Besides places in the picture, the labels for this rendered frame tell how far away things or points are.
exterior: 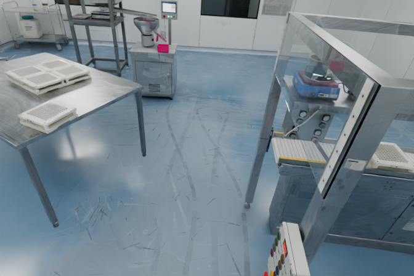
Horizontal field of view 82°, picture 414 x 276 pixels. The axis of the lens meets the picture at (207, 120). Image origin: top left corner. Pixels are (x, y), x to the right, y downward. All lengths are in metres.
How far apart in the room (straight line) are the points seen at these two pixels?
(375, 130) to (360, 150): 0.06
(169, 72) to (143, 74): 0.38
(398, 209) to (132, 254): 1.92
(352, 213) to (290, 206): 0.44
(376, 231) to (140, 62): 3.24
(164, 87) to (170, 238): 2.32
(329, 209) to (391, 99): 0.35
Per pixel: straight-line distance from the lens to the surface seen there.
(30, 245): 2.38
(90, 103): 2.11
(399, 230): 2.42
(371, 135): 0.66
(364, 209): 2.13
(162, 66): 3.64
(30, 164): 1.94
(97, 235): 2.24
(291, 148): 1.73
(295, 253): 0.88
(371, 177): 1.82
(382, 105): 0.63
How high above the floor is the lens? 1.81
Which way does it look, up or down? 32 degrees down
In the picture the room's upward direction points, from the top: 5 degrees clockwise
